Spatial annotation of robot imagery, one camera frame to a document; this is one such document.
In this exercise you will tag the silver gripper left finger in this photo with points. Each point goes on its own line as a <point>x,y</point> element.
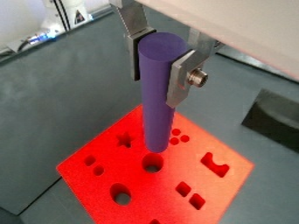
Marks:
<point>133,16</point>

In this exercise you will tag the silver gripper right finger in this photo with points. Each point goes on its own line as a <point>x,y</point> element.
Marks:
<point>187,68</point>

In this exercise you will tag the purple cylinder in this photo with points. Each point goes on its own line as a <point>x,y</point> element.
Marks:
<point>158,50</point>

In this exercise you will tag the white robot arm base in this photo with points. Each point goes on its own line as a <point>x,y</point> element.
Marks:
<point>65,15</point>

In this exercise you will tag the black cradle stand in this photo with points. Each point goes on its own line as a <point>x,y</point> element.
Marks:
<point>274,118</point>

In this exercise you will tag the red shape sorter block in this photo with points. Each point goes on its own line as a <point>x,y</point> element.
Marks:
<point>130,186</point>

